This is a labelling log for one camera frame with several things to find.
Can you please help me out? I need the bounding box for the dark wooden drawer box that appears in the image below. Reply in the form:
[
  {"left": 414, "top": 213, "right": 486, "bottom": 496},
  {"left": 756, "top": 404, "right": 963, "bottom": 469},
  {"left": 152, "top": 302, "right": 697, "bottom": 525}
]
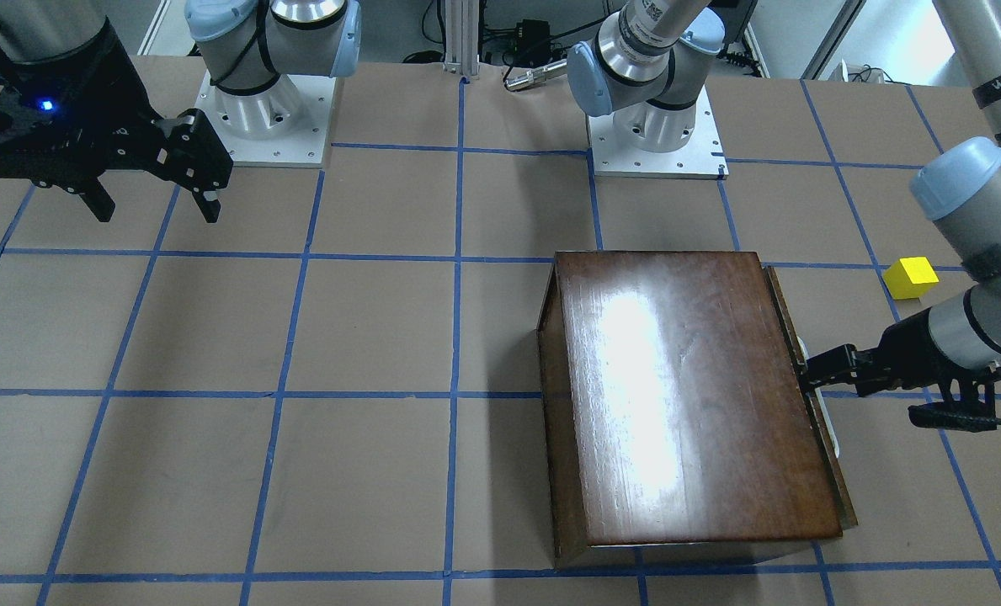
[{"left": 537, "top": 250, "right": 847, "bottom": 569}]

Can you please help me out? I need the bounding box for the yellow cube block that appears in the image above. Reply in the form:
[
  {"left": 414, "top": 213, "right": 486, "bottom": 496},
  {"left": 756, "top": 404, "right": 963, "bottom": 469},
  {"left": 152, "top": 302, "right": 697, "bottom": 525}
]
[{"left": 881, "top": 256, "right": 941, "bottom": 300}]

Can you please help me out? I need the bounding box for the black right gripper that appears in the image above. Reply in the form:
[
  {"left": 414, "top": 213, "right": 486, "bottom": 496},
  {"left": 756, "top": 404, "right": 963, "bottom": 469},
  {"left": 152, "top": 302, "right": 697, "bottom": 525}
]
[{"left": 0, "top": 22, "right": 233, "bottom": 224}]

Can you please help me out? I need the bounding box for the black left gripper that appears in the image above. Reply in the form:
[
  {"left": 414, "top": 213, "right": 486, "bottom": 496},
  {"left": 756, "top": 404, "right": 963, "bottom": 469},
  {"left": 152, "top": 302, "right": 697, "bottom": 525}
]
[{"left": 800, "top": 311, "right": 1001, "bottom": 431}]

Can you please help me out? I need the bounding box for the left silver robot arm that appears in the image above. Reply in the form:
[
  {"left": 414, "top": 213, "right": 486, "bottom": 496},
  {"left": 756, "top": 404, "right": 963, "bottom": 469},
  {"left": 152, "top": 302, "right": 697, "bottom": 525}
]
[{"left": 567, "top": 1, "right": 1001, "bottom": 433}]

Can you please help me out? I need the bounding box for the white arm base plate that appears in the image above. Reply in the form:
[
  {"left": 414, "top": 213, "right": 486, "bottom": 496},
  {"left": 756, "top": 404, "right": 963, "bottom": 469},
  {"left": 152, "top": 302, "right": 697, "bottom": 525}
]
[
  {"left": 586, "top": 88, "right": 730, "bottom": 180},
  {"left": 196, "top": 73, "right": 342, "bottom": 169}
]

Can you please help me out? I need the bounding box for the wooden drawer with white handle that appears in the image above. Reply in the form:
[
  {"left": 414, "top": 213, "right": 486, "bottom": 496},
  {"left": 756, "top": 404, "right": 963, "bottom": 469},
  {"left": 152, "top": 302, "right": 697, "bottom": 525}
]
[{"left": 763, "top": 266, "right": 859, "bottom": 532}]

